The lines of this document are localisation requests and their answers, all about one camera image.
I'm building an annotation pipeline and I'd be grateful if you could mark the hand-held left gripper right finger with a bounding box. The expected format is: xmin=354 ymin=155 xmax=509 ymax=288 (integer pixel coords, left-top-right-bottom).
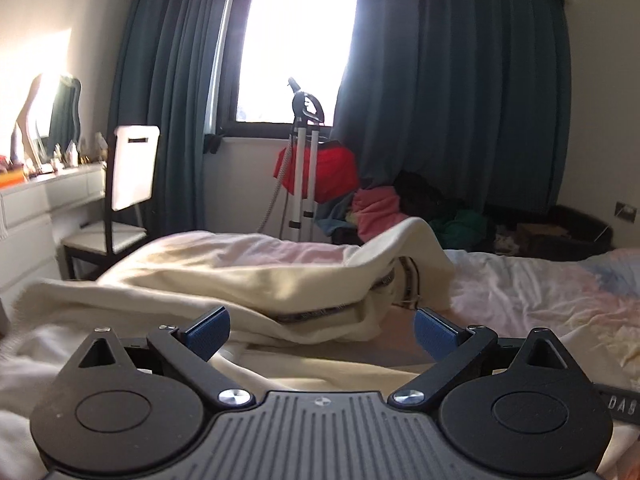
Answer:
xmin=389 ymin=307 xmax=583 ymax=407

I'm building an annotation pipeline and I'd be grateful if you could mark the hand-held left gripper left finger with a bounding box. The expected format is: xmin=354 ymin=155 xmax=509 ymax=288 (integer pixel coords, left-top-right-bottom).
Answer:
xmin=59 ymin=306 xmax=256 ymax=407

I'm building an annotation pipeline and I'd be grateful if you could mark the cream hooded sweatshirt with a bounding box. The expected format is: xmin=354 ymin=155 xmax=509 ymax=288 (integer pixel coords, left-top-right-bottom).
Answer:
xmin=0 ymin=216 xmax=457 ymax=480

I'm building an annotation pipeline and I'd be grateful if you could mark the bed with pastel sheet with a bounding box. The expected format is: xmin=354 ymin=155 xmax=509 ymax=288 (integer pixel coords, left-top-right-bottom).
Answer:
xmin=380 ymin=246 xmax=640 ymax=436

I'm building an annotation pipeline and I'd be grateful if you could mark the green cloth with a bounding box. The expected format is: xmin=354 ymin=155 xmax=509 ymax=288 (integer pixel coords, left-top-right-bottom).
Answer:
xmin=439 ymin=207 xmax=495 ymax=252

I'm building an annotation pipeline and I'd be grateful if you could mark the white patterned cloth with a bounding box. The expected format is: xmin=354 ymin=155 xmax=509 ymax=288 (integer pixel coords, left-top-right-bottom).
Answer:
xmin=494 ymin=224 xmax=522 ymax=257

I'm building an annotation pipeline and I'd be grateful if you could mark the black cloth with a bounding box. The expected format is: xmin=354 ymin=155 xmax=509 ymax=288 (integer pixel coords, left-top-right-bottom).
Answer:
xmin=394 ymin=170 xmax=472 ymax=219

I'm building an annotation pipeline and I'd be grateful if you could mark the cardboard box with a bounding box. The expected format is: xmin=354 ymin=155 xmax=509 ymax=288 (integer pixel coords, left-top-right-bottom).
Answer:
xmin=516 ymin=221 xmax=572 ymax=242

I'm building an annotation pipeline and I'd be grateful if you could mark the blue cloth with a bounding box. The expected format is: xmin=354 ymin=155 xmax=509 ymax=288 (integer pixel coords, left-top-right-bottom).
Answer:
xmin=314 ymin=194 xmax=357 ymax=235

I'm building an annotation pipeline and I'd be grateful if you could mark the black sofa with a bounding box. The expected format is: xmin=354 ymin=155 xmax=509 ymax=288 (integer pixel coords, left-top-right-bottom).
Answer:
xmin=481 ymin=202 xmax=617 ymax=264

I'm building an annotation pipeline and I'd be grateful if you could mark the white chair with black legs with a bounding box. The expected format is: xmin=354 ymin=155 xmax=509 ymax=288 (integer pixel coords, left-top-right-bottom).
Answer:
xmin=61 ymin=124 xmax=162 ymax=282

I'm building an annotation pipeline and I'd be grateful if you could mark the white garment steamer stand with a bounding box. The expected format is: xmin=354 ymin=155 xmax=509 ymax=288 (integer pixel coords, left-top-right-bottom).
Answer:
xmin=262 ymin=76 xmax=332 ymax=244

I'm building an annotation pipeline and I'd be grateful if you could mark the red cloth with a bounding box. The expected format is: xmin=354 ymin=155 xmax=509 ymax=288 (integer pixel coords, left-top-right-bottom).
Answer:
xmin=273 ymin=141 xmax=362 ymax=207

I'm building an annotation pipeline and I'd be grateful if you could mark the white dresser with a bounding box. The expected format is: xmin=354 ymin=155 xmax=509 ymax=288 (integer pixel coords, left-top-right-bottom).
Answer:
xmin=0 ymin=161 xmax=109 ymax=323

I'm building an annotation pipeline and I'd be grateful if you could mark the group of small bottles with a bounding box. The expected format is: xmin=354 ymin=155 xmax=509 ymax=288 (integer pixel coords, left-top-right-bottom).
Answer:
xmin=25 ymin=131 xmax=109 ymax=177

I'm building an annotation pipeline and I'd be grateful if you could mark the orange box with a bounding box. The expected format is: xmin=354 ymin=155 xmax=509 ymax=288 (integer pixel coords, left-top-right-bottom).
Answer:
xmin=0 ymin=166 xmax=27 ymax=190

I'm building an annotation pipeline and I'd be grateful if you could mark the teal curtain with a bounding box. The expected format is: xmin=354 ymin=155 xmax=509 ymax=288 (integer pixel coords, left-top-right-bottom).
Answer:
xmin=106 ymin=0 xmax=262 ymax=239
xmin=327 ymin=0 xmax=574 ymax=222

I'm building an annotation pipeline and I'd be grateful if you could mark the dresser mirror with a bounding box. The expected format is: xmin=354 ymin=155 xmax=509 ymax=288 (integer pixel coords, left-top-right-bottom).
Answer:
xmin=14 ymin=73 xmax=84 ymax=162

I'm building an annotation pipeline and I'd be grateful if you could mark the dark framed window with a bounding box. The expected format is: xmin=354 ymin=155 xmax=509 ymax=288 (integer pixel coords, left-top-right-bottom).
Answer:
xmin=217 ymin=0 xmax=362 ymax=139

